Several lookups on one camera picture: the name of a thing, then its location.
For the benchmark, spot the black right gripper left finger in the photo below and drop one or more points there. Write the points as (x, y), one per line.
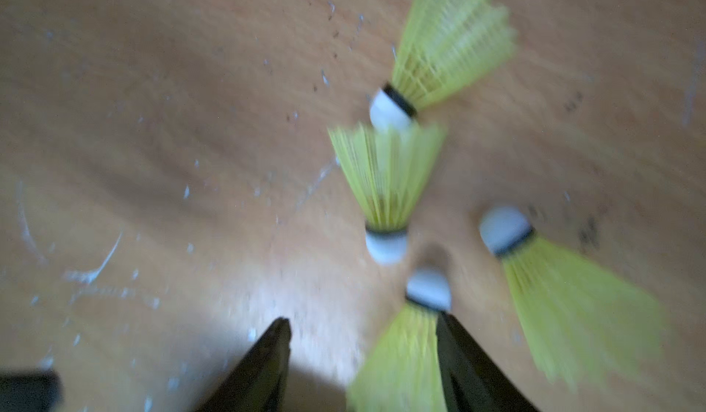
(259, 381)

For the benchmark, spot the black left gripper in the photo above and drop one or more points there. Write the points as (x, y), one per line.
(31, 391)

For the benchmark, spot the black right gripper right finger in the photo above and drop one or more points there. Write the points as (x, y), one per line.
(470, 379)

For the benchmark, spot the yellow shuttlecock twelve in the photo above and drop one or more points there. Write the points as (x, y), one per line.
(401, 372)

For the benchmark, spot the yellow shuttlecock ten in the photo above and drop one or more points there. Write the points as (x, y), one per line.
(581, 322)

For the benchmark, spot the yellow shuttlecock thirteen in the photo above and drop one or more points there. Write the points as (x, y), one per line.
(387, 171)

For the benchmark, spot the yellow shuttlecock five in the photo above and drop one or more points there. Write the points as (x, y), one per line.
(446, 46)

